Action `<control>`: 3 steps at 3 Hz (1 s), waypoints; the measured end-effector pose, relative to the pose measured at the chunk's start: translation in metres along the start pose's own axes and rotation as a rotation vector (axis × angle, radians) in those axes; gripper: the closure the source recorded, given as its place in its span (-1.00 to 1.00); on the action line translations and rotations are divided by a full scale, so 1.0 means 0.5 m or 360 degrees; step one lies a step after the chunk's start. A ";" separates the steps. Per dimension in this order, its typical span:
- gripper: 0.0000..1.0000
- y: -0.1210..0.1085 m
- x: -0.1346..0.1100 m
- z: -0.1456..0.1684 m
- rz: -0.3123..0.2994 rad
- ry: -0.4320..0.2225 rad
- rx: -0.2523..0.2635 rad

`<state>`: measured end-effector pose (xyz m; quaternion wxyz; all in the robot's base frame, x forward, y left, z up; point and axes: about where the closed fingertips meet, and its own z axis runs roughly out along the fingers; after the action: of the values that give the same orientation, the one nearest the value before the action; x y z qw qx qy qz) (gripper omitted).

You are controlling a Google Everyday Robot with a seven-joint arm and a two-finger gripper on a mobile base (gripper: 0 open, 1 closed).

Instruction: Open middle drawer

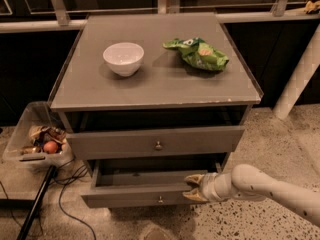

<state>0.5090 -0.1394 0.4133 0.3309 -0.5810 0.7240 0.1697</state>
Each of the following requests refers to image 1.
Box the white ceramic bowl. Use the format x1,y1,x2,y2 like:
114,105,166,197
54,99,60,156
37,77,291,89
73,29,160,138
103,42,144,77

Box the crumpled snack wrappers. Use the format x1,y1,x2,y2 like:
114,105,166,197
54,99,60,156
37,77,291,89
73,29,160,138
20,125,67,155

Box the red apple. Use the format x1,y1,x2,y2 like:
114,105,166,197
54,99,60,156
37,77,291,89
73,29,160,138
43,141,59,154

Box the grey top drawer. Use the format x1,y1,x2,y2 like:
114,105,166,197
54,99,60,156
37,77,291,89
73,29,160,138
67,126,244,160

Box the black pole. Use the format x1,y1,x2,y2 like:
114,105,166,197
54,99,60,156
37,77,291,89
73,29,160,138
16,166,57,240

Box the white diagonal pipe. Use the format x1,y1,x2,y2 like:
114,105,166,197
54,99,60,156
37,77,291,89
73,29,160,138
273,25,320,120

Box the black floor cable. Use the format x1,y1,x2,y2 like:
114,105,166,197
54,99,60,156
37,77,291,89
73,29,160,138
0,157,98,240

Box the clear plastic bin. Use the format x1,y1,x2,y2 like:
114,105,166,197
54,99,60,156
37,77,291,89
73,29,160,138
3,101,73,170

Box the grey drawer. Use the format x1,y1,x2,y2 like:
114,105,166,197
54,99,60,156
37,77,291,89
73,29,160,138
82,154,225,208
67,126,244,160

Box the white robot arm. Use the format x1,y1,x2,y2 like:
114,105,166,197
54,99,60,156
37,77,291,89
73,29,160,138
183,164,320,226

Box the yellow object on rail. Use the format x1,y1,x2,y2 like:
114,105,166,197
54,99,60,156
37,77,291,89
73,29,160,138
304,1,320,14

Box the grey drawer cabinet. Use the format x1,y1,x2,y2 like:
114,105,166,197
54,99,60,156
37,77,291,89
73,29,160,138
47,12,264,209

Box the white railing frame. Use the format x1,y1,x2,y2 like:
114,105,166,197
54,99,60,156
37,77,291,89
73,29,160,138
0,0,319,33

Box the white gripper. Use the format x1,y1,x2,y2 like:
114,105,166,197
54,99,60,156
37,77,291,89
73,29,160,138
183,173,238,202

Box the green chip bag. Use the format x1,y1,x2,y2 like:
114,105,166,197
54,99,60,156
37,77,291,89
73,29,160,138
163,37,229,72

